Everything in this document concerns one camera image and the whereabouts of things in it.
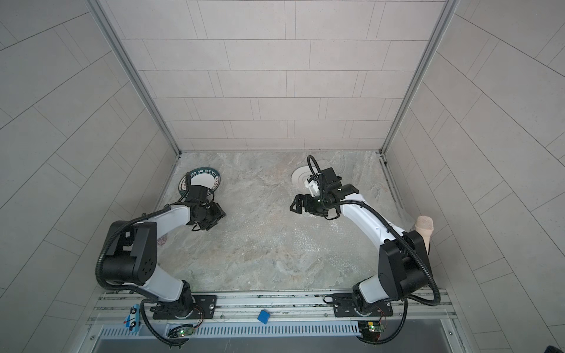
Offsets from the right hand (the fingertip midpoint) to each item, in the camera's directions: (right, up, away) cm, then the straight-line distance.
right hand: (300, 208), depth 82 cm
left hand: (-31, -4, +12) cm, 34 cm away
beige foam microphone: (+35, -1, -20) cm, 40 cm away
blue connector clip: (-52, -32, -15) cm, 63 cm away
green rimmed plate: (-46, +12, +22) cm, 53 cm away
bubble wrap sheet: (-6, -16, +2) cm, 17 cm away
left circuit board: (-36, -34, -17) cm, 52 cm away
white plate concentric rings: (+1, +11, +25) cm, 27 cm away
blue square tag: (-12, -31, -14) cm, 36 cm away
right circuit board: (+23, -35, -14) cm, 44 cm away
